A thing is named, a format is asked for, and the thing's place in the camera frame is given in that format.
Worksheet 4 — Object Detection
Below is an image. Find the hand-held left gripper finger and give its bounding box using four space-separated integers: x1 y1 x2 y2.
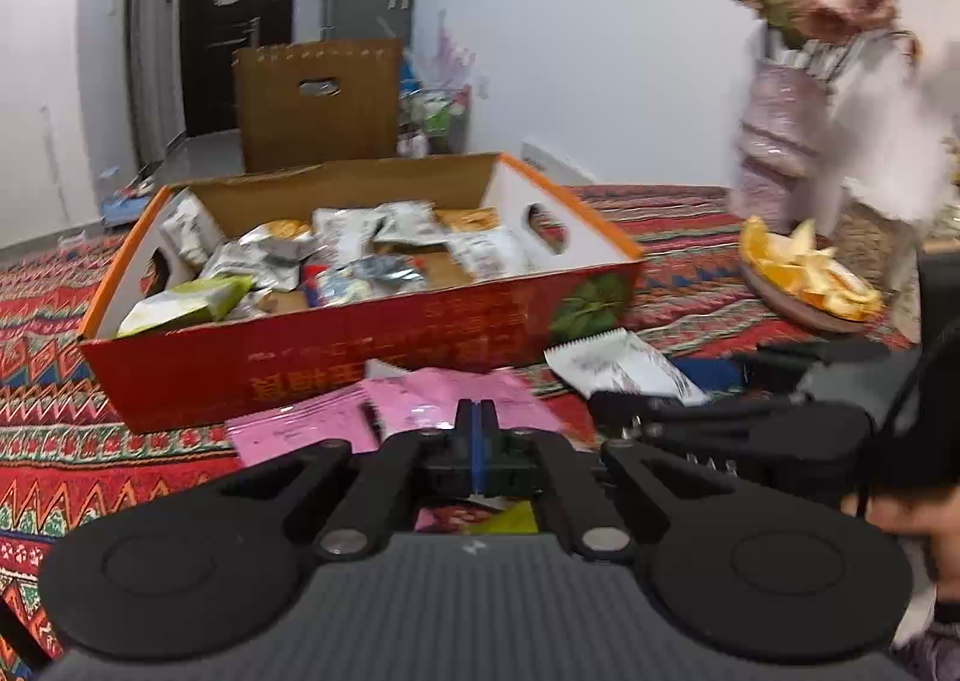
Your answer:
217 397 476 563
475 397 674 565

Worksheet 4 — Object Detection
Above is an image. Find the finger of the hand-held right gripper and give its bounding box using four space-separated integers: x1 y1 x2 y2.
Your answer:
587 388 872 473
675 338 895 398

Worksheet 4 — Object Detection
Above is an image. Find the white paper wrapping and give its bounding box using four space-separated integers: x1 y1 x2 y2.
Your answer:
821 40 960 221

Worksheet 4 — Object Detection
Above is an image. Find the pile of snack packets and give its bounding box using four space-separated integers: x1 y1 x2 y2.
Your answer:
116 187 545 338

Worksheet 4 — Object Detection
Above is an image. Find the blue floor tray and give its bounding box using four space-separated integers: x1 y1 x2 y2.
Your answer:
100 173 163 230

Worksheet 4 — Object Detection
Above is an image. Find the pink ribbed vase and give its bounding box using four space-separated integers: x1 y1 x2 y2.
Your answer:
727 25 845 236

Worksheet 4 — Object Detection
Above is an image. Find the small cluttered shelf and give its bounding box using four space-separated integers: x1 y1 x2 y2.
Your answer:
396 81 475 158

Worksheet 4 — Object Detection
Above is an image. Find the white wall heater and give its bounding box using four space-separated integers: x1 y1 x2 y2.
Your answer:
520 138 595 188

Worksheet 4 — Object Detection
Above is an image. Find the speckled woven vase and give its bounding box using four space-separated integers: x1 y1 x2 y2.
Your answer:
832 199 925 293

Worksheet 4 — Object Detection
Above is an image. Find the pink snack packet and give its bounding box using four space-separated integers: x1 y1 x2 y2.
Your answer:
225 383 382 469
363 366 577 458

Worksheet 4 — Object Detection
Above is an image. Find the dark entrance door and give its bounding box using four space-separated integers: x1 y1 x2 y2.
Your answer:
178 0 300 140

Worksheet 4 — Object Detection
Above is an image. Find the grey side door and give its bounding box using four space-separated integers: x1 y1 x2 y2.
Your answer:
124 0 163 173

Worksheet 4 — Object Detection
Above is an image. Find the brown upright cardboard box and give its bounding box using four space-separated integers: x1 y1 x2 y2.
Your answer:
232 37 403 174

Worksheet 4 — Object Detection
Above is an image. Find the yellow snack packet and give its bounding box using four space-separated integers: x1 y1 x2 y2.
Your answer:
480 499 542 536

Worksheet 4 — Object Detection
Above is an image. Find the red orange cardboard box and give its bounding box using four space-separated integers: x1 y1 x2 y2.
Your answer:
77 152 646 434

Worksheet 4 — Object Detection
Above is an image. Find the white silver snack packet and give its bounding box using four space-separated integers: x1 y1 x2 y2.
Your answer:
543 329 710 406

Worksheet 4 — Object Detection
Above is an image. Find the pile of orange peels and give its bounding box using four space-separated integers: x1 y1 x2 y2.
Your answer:
738 214 884 322

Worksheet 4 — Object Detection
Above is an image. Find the person's right hand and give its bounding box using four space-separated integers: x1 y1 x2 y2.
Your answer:
855 490 947 588

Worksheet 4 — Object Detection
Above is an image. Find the brown wooden plate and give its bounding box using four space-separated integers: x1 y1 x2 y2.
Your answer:
738 253 887 335

